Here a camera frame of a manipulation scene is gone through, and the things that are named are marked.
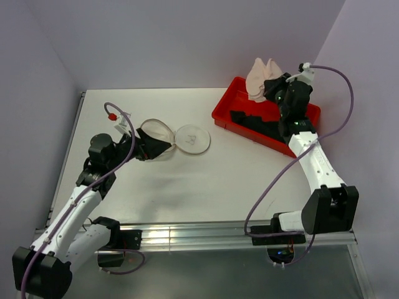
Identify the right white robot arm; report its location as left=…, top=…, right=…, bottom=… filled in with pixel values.
left=244, top=74, right=359, bottom=243

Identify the beige pink bra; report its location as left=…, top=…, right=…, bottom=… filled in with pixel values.
left=246, top=58, right=283, bottom=103

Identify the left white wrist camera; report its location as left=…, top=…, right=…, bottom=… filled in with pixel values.
left=108, top=113, right=132, bottom=135

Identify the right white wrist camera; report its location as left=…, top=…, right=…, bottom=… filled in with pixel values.
left=286, top=62, right=315, bottom=85

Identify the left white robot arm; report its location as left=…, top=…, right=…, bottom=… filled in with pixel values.
left=12, top=128, right=172, bottom=298

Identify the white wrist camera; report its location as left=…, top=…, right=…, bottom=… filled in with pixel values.
left=108, top=113, right=132, bottom=135
left=286, top=62, right=315, bottom=85

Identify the black bra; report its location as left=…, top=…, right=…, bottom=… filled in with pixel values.
left=230, top=110, right=285, bottom=143

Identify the red plastic bin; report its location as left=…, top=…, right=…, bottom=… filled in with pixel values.
left=211, top=76, right=321, bottom=159

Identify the white mesh laundry bag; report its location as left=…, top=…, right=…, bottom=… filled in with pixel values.
left=140, top=118, right=211, bottom=161

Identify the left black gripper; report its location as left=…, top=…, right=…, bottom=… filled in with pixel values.
left=107, top=128, right=170, bottom=170

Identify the aluminium mounting rail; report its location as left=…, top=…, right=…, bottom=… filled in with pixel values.
left=120, top=221, right=357, bottom=252

